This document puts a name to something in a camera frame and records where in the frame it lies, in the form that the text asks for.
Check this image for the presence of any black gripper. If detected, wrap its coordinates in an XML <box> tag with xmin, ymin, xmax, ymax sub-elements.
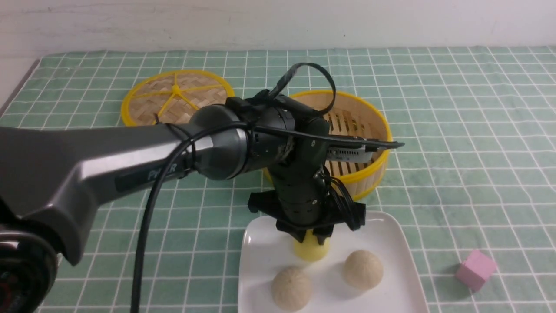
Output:
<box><xmin>248</xmin><ymin>113</ymin><xmax>367</xmax><ymax>246</ymax></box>

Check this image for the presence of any yellow steamed bun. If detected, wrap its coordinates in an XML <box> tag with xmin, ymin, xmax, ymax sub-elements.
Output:
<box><xmin>293</xmin><ymin>230</ymin><xmax>330</xmax><ymax>262</ymax></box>

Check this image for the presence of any pale beige steamed bun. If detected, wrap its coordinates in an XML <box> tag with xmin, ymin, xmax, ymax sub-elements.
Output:
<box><xmin>271</xmin><ymin>266</ymin><xmax>313</xmax><ymax>312</ymax></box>

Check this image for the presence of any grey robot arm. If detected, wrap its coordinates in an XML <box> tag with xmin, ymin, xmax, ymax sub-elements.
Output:
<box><xmin>0</xmin><ymin>90</ymin><xmax>398</xmax><ymax>313</ymax></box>

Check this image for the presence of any white square plate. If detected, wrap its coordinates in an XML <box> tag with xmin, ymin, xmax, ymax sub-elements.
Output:
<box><xmin>238</xmin><ymin>211</ymin><xmax>429</xmax><ymax>313</ymax></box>

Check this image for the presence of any yellow bamboo steamer basket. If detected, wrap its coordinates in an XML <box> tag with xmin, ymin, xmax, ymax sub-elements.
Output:
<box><xmin>290</xmin><ymin>90</ymin><xmax>392</xmax><ymax>202</ymax></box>

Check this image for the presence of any pink cube block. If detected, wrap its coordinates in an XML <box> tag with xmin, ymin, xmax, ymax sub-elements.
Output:
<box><xmin>455</xmin><ymin>250</ymin><xmax>498</xmax><ymax>293</ymax></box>

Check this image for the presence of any green checkered tablecloth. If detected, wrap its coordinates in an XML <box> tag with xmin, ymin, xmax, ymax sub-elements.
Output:
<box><xmin>1</xmin><ymin>47</ymin><xmax>556</xmax><ymax>313</ymax></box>

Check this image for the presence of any yellow bamboo steamer lid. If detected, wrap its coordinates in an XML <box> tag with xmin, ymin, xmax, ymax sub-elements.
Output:
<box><xmin>120</xmin><ymin>69</ymin><xmax>235</xmax><ymax>127</ymax></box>

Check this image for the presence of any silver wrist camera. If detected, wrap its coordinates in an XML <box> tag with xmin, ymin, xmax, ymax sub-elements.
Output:
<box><xmin>326</xmin><ymin>135</ymin><xmax>405</xmax><ymax>163</ymax></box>

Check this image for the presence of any black cable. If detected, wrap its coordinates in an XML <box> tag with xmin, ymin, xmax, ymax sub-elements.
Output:
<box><xmin>130</xmin><ymin>62</ymin><xmax>404</xmax><ymax>313</ymax></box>

